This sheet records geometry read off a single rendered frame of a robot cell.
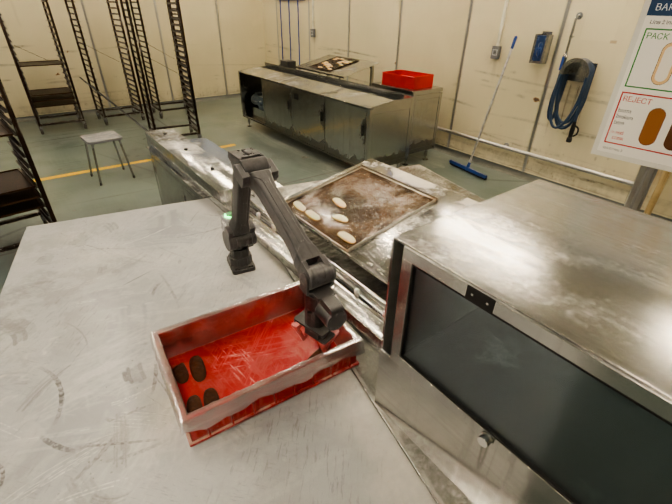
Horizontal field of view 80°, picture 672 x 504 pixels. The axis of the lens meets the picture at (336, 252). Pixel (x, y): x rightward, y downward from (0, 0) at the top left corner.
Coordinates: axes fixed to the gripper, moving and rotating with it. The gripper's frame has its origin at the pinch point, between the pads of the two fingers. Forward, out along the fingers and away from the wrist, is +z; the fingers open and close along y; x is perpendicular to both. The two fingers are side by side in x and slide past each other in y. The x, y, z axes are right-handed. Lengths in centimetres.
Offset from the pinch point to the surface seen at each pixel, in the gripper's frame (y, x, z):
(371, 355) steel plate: -13.0, -10.1, 3.9
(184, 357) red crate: 27.6, 23.9, 5.4
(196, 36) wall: 665, -444, 22
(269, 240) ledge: 52, -33, 4
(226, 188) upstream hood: 96, -48, 1
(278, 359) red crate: 6.5, 7.9, 4.4
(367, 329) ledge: -7.9, -14.9, 0.6
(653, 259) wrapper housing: -59, -21, -47
